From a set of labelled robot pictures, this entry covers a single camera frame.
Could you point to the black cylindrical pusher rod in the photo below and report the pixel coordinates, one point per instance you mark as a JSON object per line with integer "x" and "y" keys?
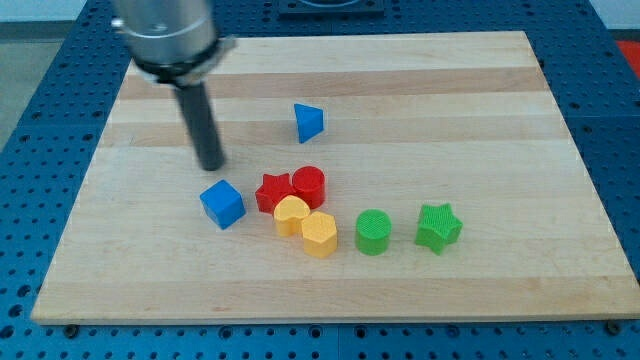
{"x": 198, "y": 116}

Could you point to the blue cube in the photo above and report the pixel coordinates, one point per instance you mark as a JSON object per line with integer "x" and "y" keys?
{"x": 223, "y": 204}

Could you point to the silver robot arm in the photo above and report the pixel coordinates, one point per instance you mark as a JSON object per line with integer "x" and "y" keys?
{"x": 177, "y": 43}

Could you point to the blue triangle block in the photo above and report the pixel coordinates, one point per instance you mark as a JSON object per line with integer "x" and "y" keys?
{"x": 309, "y": 121}

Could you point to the red star block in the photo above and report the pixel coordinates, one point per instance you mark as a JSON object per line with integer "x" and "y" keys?
{"x": 273, "y": 189}

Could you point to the red cylinder block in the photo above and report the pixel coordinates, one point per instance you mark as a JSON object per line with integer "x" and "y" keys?
{"x": 309, "y": 184}

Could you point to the yellow heart block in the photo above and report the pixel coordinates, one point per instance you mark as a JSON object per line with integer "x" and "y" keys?
{"x": 289, "y": 214}

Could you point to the yellow hexagon block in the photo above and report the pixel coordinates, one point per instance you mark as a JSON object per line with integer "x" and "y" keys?
{"x": 319, "y": 233}

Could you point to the wooden board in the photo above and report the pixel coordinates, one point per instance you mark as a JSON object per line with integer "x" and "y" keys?
{"x": 412, "y": 119}

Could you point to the green cylinder block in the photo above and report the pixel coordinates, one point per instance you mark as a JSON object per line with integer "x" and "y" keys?
{"x": 373, "y": 229}

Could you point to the green star block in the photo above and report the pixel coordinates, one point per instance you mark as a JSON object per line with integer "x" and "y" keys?
{"x": 437, "y": 227}

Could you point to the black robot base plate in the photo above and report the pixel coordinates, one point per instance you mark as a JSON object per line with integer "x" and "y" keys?
{"x": 290, "y": 8}

